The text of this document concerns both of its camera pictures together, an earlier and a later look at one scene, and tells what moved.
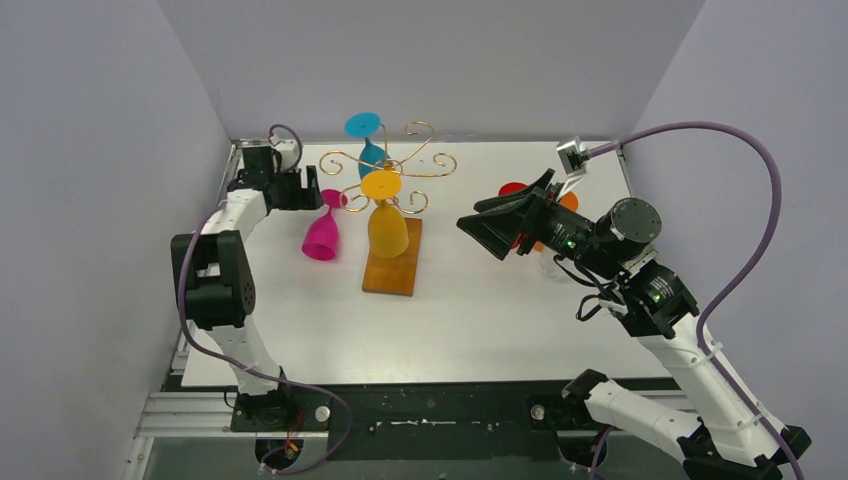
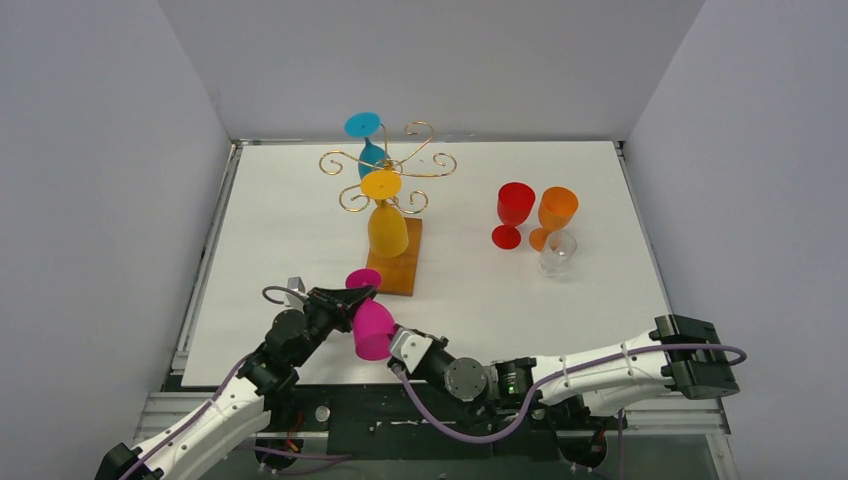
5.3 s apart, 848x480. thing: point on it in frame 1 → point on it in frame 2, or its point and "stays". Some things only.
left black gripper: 291,189 → 329,312
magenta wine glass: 321,239 → 373,322
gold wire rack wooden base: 394,275 stays
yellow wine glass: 387,231 stays
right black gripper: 500,219 → 417,371
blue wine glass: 371,157 stays
